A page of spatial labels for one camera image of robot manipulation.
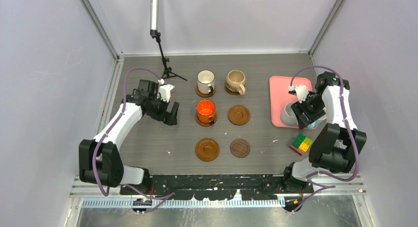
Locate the white ceramic mug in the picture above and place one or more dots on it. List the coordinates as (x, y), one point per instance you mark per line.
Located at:
(288, 116)

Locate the beige ceramic mug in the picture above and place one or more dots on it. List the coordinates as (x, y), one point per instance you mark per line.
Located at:
(235, 82)

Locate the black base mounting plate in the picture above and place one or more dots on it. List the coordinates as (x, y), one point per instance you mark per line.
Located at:
(220, 187)

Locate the aluminium frame rail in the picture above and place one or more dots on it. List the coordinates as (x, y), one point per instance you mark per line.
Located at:
(235, 198)

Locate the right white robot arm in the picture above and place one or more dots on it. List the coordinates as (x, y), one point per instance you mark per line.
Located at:
(337, 147)

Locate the light blue ceramic mug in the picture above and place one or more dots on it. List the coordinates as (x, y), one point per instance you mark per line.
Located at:
(315, 124)

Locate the colourful cube block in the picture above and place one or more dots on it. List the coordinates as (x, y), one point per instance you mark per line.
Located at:
(300, 144)

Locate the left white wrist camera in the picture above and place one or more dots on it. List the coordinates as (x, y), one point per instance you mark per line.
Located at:
(164, 91)

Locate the orange ceramic mug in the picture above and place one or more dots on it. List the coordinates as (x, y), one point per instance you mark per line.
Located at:
(206, 109)

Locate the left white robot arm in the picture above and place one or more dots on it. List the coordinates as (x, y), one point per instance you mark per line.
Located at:
(99, 158)

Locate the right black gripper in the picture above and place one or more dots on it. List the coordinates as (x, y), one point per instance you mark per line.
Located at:
(299, 108)

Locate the pink plastic tray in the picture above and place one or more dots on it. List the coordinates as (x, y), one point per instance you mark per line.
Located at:
(279, 97)

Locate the cream ceramic mug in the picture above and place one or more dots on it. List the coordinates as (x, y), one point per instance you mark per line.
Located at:
(206, 82)

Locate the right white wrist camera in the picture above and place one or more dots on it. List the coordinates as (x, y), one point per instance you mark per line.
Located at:
(300, 91)

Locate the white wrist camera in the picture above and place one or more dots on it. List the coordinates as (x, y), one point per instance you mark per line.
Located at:
(164, 91)
(300, 91)

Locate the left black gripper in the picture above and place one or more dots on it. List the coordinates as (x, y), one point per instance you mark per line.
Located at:
(169, 118)

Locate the dark walnut wooden coaster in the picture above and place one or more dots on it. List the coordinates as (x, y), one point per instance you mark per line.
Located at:
(240, 148)

